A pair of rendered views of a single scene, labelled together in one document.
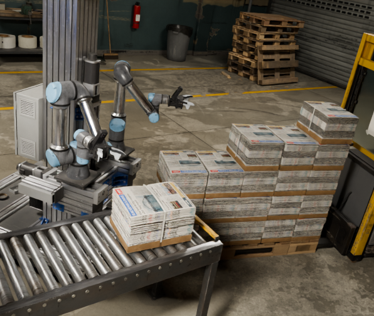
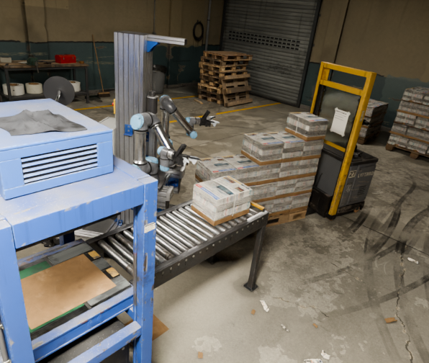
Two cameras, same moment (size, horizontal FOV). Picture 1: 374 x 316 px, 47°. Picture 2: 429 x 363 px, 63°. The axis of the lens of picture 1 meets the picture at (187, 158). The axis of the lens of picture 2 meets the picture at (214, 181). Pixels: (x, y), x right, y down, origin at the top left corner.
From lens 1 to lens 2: 0.81 m
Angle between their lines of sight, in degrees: 10
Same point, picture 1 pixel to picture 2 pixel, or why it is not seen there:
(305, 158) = (297, 152)
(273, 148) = (278, 148)
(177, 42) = (156, 78)
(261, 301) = (282, 253)
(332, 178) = (314, 164)
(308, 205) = (299, 184)
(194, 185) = not seen: hidden behind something
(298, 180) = (293, 168)
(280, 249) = (283, 218)
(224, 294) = not seen: hidden behind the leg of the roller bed
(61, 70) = (131, 106)
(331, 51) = (273, 76)
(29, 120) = not seen: hidden behind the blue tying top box
